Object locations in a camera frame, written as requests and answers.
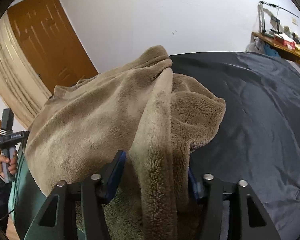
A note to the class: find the white plastic bag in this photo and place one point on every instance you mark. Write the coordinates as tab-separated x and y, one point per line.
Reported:
257	46

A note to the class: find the beige pleated curtain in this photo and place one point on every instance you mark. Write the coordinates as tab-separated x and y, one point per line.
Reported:
21	89

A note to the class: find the brown fleece sweater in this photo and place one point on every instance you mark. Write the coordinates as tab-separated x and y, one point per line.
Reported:
143	108

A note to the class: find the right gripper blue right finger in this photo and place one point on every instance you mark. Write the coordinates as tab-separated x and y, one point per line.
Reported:
229	210

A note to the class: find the red box on desk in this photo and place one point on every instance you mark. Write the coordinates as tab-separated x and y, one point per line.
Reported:
285	40

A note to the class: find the brown wooden door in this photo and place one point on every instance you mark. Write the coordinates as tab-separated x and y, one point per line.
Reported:
49	42

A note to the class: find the wooden desk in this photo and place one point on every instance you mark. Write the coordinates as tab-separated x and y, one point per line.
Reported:
283	51

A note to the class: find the blue bin under desk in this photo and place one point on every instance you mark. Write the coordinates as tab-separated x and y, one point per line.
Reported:
268	50

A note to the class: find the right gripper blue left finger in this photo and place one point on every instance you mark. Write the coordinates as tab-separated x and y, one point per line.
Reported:
56	219

